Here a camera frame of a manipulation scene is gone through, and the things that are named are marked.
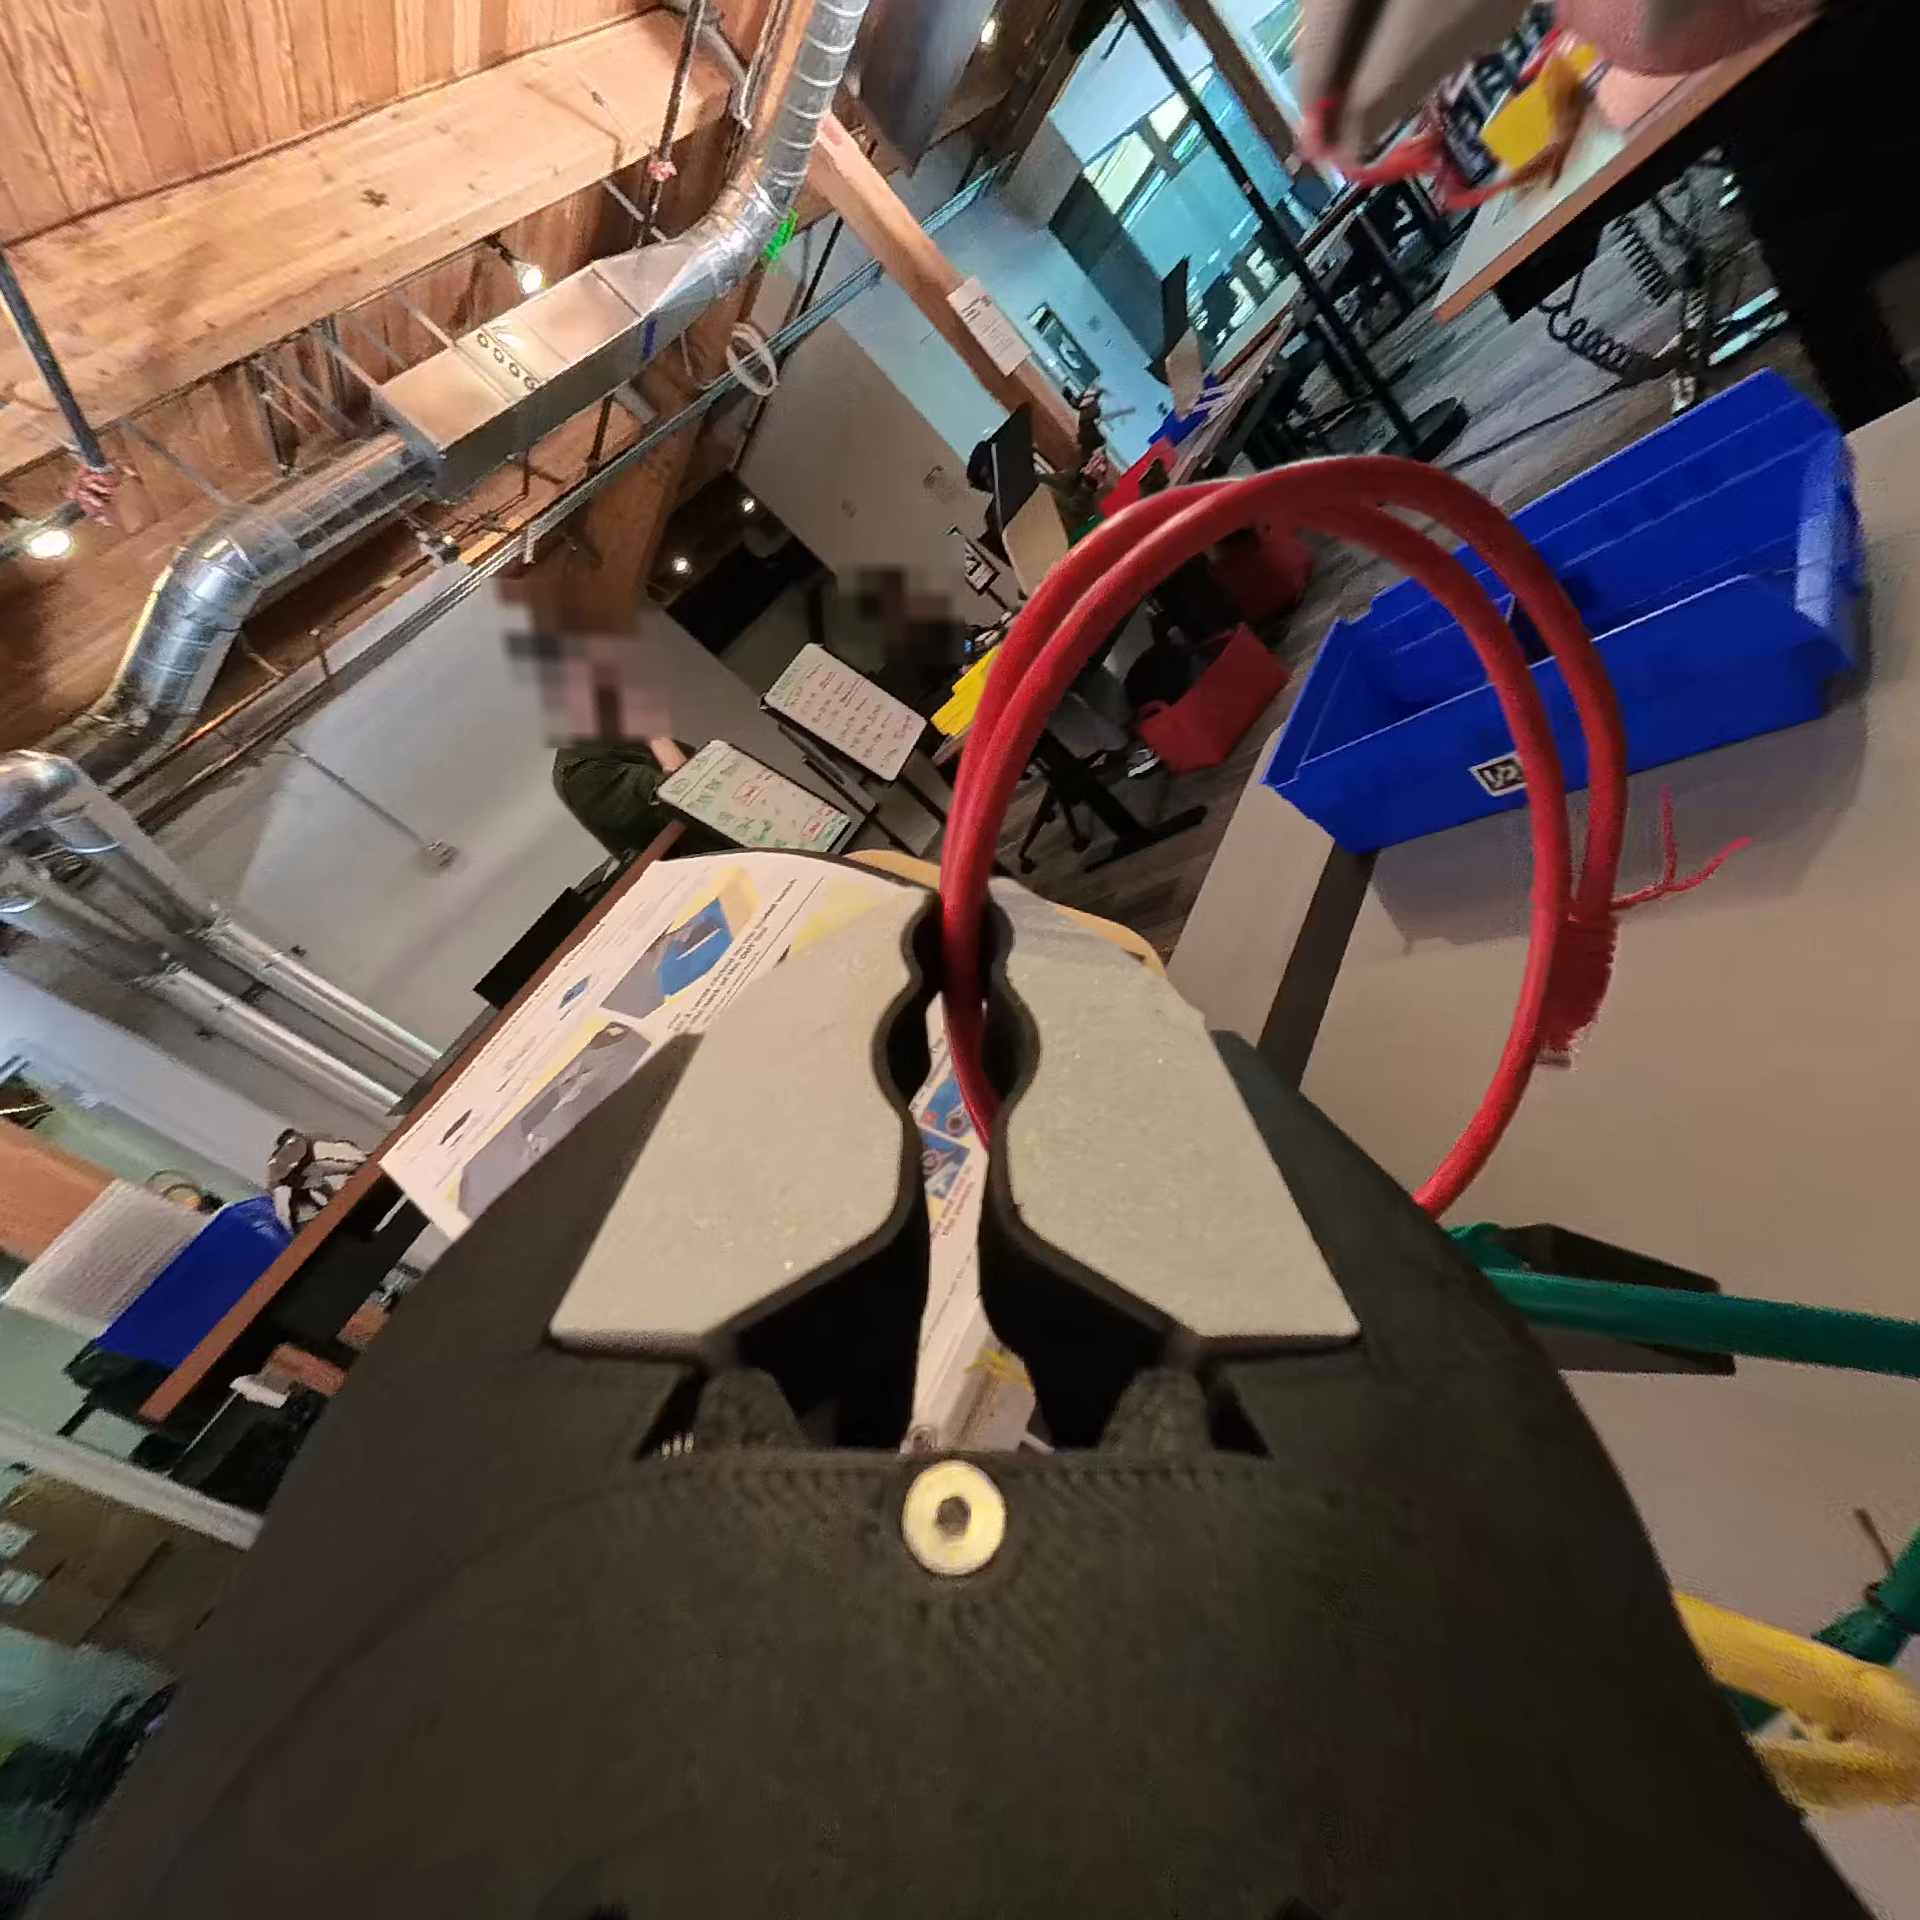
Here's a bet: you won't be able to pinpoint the black network switch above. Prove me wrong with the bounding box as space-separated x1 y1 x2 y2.
1477 1222 1736 1377

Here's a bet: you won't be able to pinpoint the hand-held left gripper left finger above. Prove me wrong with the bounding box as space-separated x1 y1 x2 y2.
546 881 943 1361

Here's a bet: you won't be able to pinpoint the whiteboard with green writing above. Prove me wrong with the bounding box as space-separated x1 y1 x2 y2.
655 737 860 860

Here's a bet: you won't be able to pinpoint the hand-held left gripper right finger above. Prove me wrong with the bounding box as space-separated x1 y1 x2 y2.
977 885 1361 1361

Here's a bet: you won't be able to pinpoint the person's right hand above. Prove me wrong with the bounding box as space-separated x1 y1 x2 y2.
1560 0 1821 77

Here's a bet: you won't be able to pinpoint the yellow ethernet cable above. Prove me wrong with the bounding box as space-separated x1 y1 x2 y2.
1670 1590 1920 1817

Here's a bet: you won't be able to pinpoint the silver air duct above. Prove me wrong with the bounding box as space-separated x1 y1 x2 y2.
76 0 873 782

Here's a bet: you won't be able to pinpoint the clear plastic container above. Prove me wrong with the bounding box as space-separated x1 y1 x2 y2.
0 1177 213 1338

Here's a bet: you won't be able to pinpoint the blue divided plastic bin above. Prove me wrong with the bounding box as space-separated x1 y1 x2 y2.
1260 368 1870 860

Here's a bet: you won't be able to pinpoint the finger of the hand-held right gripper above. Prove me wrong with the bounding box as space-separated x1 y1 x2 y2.
1358 0 1547 151
1296 0 1359 151

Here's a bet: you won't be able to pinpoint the blue storage tote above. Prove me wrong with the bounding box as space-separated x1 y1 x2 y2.
94 1192 298 1370

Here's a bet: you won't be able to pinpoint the white paper sign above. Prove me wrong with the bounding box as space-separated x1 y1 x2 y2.
945 278 1035 377

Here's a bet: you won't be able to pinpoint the red ethernet cable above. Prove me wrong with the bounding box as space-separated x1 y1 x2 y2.
938 456 1632 1220

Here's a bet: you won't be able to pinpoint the silver insulated pipes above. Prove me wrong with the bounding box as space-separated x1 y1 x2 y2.
0 750 453 1112

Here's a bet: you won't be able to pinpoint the printed instruction sheet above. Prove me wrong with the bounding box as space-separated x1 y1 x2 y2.
379 847 1053 1457

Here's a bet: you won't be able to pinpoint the green ethernet cable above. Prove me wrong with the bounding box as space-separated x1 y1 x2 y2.
1448 1222 1920 1779

